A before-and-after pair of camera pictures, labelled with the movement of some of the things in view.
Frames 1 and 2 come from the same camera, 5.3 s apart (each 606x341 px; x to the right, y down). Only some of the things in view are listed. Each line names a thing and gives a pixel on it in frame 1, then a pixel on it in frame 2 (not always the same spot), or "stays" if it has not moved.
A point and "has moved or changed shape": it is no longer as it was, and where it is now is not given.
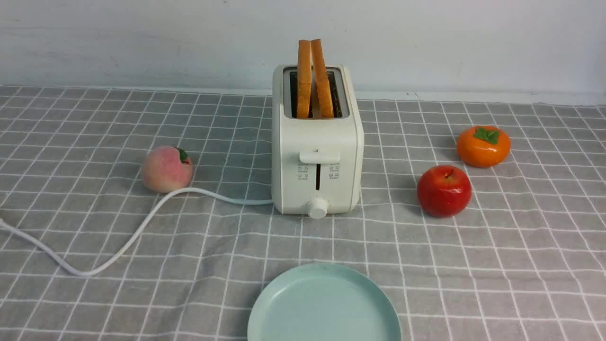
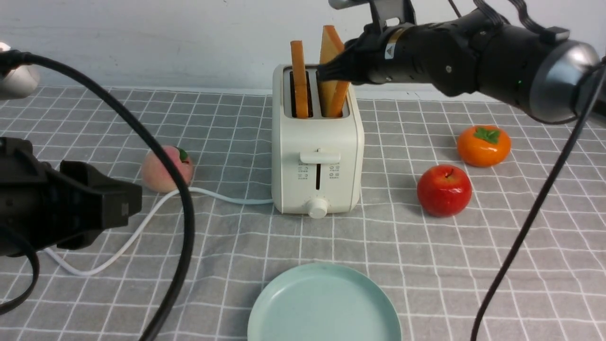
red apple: (444, 191) stays
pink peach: (167, 168) stays
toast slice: (324, 103) has moved or changed shape
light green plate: (326, 302) stays
